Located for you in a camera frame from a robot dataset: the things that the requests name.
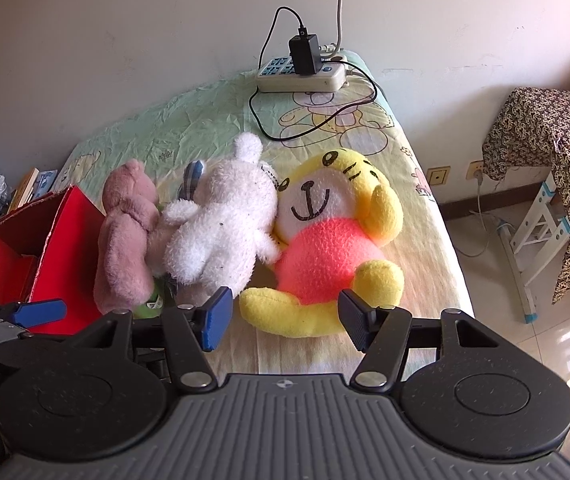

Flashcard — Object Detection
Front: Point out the blue printed book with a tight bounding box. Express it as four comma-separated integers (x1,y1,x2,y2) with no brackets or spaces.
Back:
35,169,61,200

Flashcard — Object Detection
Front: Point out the white step stool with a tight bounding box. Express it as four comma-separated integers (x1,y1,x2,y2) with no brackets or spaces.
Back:
509,172,570,324

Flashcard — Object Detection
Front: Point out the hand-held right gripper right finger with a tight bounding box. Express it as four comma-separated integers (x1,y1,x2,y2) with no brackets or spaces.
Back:
338,289,513,392

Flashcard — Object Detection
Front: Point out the patterned cloth covered stool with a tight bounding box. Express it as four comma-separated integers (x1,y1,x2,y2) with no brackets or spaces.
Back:
482,87,570,304

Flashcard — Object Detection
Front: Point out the yellow plush tiger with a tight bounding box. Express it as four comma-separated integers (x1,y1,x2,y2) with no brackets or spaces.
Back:
239,148,406,339

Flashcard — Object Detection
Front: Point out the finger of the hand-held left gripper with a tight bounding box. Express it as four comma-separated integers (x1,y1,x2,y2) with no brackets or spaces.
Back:
0,298,67,332

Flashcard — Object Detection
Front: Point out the green plush toy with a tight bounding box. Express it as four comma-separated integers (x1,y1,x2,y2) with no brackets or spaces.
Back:
132,279,176,319

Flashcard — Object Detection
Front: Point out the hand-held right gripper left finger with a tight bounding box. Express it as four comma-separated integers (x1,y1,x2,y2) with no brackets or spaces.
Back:
62,286,234,394

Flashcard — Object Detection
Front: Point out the white plug cord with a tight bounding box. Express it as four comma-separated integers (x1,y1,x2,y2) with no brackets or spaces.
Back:
457,169,512,262

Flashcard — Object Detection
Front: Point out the white power strip cable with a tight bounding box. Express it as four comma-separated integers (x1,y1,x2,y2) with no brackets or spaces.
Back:
331,0,346,57

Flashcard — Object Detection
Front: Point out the white power strip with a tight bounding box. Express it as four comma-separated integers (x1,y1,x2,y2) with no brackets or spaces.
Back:
257,50,348,94

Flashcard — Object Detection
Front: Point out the pink plush bear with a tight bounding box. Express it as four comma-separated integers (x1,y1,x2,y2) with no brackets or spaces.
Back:
93,158,162,315

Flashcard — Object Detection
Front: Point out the white plush rabbit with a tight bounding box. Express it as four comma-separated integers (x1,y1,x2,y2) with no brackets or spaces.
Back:
157,132,282,297

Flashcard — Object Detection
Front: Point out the black charger adapter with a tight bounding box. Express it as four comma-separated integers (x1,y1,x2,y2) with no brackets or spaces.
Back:
288,33,320,76

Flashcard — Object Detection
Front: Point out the red cardboard box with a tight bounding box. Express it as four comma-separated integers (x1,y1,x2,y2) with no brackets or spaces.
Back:
0,186,108,336

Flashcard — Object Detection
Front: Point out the black charger cable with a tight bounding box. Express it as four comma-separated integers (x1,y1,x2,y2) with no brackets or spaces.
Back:
248,6,379,142

